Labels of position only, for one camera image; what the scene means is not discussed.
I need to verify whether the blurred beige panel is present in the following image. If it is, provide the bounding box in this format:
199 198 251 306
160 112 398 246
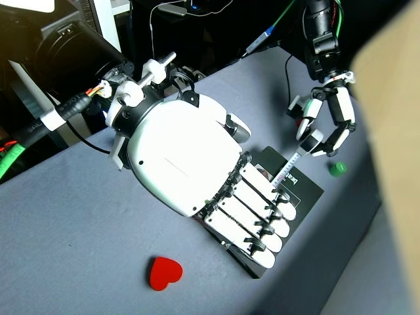
349 0 420 315

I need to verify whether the grey round tape measure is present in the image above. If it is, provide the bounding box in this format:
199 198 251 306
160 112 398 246
269 128 325 191

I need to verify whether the thin white cable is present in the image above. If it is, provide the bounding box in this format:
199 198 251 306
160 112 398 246
149 0 188 66

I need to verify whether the red heart block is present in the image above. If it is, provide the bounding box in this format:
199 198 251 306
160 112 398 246
149 256 184 291

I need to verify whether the grey hub device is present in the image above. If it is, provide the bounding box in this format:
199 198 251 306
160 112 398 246
157 3 188 17

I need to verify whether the white frame post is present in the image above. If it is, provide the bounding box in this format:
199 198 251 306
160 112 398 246
81 0 123 55

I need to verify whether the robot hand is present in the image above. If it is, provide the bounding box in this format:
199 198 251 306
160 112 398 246
126 93 298 269
295 78 358 158

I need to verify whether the black Beatles book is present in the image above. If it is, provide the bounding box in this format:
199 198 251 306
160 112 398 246
196 146 325 279

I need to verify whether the green cylinder block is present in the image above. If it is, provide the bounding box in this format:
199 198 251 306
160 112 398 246
329 161 348 178

